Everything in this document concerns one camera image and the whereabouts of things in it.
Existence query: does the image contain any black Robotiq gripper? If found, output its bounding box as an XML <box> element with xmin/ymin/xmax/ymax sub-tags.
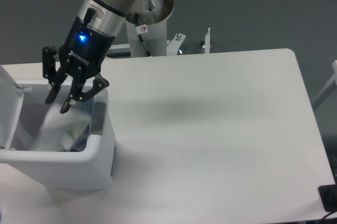
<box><xmin>42</xmin><ymin>17</ymin><xmax>115</xmax><ymax>114</ymax></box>

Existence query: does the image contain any clear plastic wrapper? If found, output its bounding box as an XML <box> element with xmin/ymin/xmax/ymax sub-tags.
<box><xmin>29</xmin><ymin>103</ymin><xmax>91</xmax><ymax>152</ymax></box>

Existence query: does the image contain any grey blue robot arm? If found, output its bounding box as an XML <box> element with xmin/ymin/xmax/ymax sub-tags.
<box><xmin>43</xmin><ymin>0</ymin><xmax>136</xmax><ymax>114</ymax></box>

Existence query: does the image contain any white trash can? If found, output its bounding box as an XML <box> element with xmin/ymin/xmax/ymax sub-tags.
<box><xmin>1</xmin><ymin>79</ymin><xmax>116</xmax><ymax>190</ymax></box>

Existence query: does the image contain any black device at corner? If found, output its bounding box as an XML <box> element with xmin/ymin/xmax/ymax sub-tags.
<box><xmin>318</xmin><ymin>184</ymin><xmax>336</xmax><ymax>212</ymax></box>

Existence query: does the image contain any black pedestal cable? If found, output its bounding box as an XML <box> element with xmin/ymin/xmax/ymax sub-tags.
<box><xmin>134</xmin><ymin>12</ymin><xmax>153</xmax><ymax>57</ymax></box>

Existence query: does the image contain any white pedestal base frame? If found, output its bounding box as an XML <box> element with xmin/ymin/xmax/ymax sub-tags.
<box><xmin>107</xmin><ymin>27</ymin><xmax>212</xmax><ymax>59</ymax></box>

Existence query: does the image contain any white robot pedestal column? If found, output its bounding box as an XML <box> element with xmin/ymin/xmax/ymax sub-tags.
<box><xmin>125</xmin><ymin>0</ymin><xmax>174</xmax><ymax>57</ymax></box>

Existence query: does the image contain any white frame at right edge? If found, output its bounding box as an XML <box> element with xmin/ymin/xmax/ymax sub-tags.
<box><xmin>312</xmin><ymin>60</ymin><xmax>336</xmax><ymax>111</ymax></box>

